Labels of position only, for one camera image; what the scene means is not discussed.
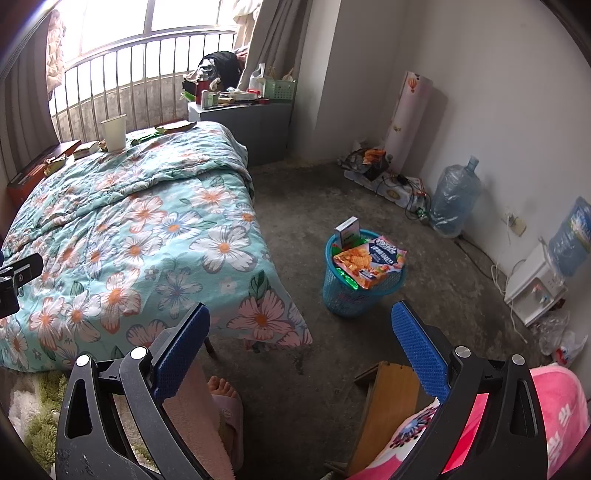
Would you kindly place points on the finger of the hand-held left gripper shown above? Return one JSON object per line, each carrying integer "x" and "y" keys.
{"x": 25, "y": 270}

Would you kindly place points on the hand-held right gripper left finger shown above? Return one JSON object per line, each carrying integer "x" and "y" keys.
{"x": 182, "y": 350}

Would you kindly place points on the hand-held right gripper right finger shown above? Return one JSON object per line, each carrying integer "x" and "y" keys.
{"x": 420, "y": 355}

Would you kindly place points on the blue plastic wastebasket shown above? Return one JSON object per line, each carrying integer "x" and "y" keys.
{"x": 351, "y": 297}

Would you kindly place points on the person's foot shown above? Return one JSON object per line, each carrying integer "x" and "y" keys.
{"x": 221, "y": 387}

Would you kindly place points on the wooden stool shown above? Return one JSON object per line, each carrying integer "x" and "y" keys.
{"x": 392, "y": 406}

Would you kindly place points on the person's leg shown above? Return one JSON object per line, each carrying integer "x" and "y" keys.
{"x": 194, "y": 415}

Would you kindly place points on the pink slipper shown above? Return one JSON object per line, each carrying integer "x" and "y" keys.
{"x": 231, "y": 429}

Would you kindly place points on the red-brown wooden nightstand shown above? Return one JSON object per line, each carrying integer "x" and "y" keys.
{"x": 32, "y": 170}

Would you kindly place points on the green white shaggy rug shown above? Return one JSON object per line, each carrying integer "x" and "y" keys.
{"x": 37, "y": 415}

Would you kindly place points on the floral blanket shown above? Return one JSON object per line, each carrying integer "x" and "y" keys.
{"x": 138, "y": 207}

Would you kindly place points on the white water dispenser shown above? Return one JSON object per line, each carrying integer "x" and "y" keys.
{"x": 531, "y": 281}

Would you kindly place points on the clear plastic bag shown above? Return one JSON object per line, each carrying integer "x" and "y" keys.
{"x": 551, "y": 330}

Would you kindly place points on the small flat box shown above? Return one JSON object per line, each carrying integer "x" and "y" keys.
{"x": 85, "y": 149}

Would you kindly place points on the pink blanket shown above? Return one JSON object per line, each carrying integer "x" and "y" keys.
{"x": 554, "y": 401}

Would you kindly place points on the white red plastic bag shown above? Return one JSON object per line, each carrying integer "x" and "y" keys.
{"x": 570, "y": 350}

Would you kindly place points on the large blue water bottle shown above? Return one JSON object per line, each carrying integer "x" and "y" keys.
{"x": 455, "y": 198}

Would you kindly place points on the white paper cup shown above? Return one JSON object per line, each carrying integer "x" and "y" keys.
{"x": 114, "y": 134}

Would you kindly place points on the grey curtain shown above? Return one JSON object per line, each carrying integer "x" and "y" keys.
{"x": 286, "y": 41}
{"x": 18, "y": 106}

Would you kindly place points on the row of white packages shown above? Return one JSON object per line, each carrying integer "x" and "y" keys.
{"x": 392, "y": 191}

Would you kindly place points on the small green wrapper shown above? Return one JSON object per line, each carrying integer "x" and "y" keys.
{"x": 145, "y": 136}

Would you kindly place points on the blue water bottle with label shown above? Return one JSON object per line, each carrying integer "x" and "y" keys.
{"x": 570, "y": 240}

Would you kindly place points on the black orange plastic bag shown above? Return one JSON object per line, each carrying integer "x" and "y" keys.
{"x": 371, "y": 161}

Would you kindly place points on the metal window railing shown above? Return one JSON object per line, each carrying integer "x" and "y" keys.
{"x": 138, "y": 83}

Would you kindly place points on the beige hanging garment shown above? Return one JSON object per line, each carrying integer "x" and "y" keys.
{"x": 55, "y": 50}

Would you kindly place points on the grey cabinet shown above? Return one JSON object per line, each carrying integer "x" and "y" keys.
{"x": 258, "y": 134}

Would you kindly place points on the balloon print wallpaper roll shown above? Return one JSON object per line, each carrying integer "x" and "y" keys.
{"x": 408, "y": 120}

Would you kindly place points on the red bottle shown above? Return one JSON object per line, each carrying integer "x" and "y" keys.
{"x": 202, "y": 92}

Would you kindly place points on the green white small box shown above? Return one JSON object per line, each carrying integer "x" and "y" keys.
{"x": 211, "y": 99}

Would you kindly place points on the green plastic basket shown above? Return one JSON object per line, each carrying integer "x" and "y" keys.
{"x": 279, "y": 90}

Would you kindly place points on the black backpack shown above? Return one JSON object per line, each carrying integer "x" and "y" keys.
{"x": 221, "y": 64}

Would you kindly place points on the wall socket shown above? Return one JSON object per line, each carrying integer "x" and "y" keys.
{"x": 518, "y": 224}

